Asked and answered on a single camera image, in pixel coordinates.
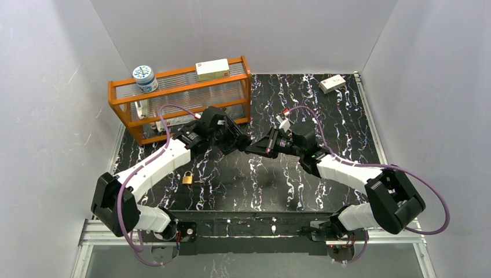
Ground blue white round tin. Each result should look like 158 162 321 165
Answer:
132 65 158 93

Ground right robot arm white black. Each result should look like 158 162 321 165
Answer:
245 125 426 236

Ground white blue item bottom shelf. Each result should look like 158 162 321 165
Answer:
149 121 170 132

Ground purple cable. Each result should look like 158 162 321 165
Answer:
287 106 450 236
116 104 202 268

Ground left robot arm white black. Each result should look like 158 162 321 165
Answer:
90 106 251 237

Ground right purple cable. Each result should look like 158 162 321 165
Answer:
287 106 450 236

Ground black padlock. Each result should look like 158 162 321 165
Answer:
236 136 252 152

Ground white small box on table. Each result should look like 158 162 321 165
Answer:
319 75 346 94

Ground orange wooden shelf rack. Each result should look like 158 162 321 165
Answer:
107 56 252 145

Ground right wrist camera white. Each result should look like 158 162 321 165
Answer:
276 109 291 134

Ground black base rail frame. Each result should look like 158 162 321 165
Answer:
78 210 427 265

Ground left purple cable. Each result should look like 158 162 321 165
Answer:
116 104 202 268

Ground small brass padlock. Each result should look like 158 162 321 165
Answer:
182 171 193 185

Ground white olive box on shelf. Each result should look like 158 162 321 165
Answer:
196 58 230 82

